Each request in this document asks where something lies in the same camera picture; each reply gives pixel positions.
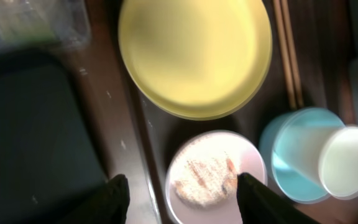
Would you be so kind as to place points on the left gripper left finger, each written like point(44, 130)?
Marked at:
point(109, 205)

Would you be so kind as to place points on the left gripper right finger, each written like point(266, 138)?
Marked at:
point(259, 205)

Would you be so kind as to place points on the white paper cup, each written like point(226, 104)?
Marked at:
point(338, 163)

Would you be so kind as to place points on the light blue bowl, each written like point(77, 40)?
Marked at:
point(291, 183)

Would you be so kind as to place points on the white bowl with food scraps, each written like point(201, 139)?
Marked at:
point(201, 182)

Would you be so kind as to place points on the black plastic tray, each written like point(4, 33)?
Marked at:
point(48, 161)

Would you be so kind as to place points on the right wooden chopstick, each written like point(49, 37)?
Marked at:
point(292, 53)

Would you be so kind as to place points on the wooden chopstick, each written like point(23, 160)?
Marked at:
point(292, 53)
point(284, 54)

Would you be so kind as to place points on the yellow plate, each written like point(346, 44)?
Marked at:
point(196, 60)

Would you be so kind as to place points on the left wooden chopstick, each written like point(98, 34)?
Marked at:
point(284, 54)

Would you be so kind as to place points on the clear plastic bin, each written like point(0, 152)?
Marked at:
point(61, 24)

